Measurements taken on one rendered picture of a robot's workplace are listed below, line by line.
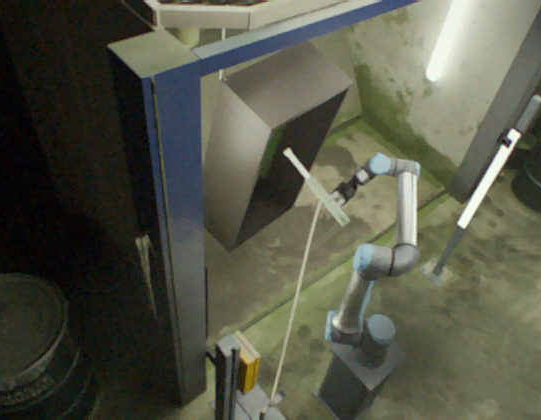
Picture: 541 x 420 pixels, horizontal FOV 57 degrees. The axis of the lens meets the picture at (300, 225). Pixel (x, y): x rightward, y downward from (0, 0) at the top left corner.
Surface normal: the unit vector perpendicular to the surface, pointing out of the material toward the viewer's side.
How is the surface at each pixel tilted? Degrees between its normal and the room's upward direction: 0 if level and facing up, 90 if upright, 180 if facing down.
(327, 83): 12
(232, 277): 0
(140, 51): 0
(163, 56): 0
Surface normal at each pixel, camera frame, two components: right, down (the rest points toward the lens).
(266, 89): 0.27, -0.51
